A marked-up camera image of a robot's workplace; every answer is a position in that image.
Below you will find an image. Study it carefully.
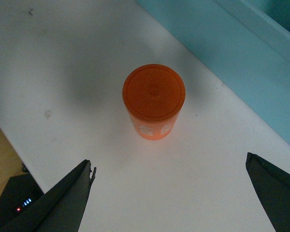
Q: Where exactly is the light blue plastic box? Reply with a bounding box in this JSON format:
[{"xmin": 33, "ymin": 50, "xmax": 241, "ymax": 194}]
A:
[{"xmin": 139, "ymin": 0, "xmax": 290, "ymax": 146}]

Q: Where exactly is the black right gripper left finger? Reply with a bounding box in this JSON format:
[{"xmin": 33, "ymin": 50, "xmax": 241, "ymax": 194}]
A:
[{"xmin": 0, "ymin": 159, "xmax": 96, "ymax": 232}]

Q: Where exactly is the orange cylinder with white numbers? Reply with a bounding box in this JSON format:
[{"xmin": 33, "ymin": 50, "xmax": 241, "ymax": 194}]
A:
[{"xmin": 122, "ymin": 64, "xmax": 186, "ymax": 140}]

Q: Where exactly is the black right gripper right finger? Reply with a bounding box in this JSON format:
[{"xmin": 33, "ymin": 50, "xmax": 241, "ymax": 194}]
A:
[{"xmin": 246, "ymin": 152, "xmax": 290, "ymax": 232}]

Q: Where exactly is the black device with indicator lights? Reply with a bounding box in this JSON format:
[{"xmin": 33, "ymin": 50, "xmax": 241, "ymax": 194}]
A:
[{"xmin": 0, "ymin": 174, "xmax": 44, "ymax": 229}]

